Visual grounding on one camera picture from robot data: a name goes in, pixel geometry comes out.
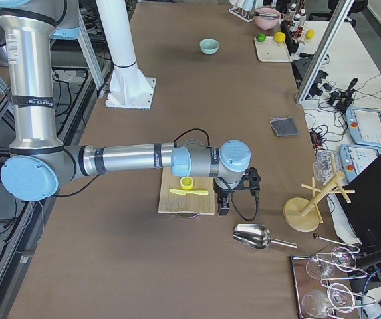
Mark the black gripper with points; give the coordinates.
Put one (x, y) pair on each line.
(221, 192)

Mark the mint green bowl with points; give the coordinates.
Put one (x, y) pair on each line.
(209, 46)

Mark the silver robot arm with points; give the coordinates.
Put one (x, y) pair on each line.
(40, 164)

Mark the pink bowl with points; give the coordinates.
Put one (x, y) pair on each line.
(266, 18)

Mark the yellow lemon half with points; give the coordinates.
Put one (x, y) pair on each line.
(186, 183)

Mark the yellow plastic knife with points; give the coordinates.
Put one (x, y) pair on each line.
(189, 192)

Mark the metal scoop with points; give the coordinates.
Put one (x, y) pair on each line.
(257, 236)

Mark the bamboo cutting board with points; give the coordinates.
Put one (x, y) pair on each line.
(190, 203)

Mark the wooden mug tree stand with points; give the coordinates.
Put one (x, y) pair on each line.
(303, 214)

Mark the grey folded cloth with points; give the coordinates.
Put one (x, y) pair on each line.
(284, 127)

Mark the wine glass rack tray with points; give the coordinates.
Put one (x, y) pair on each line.
(322, 284)

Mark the lower teach pendant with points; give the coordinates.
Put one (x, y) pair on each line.
(356, 158)

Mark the teach pendant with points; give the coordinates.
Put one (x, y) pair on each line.
(356, 158)
(364, 126)

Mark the black monitor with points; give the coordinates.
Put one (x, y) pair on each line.
(364, 211)

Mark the cream plastic tray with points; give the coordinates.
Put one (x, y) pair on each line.
(271, 51)

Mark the upper teach pendant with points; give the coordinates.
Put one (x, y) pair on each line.
(364, 126)

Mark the green lime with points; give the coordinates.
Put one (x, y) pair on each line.
(261, 37)

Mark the yellow lemon on tray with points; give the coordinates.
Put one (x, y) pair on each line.
(279, 37)

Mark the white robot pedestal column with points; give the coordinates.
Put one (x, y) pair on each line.
(128, 88)

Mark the aluminium frame post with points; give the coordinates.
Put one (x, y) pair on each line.
(337, 19)

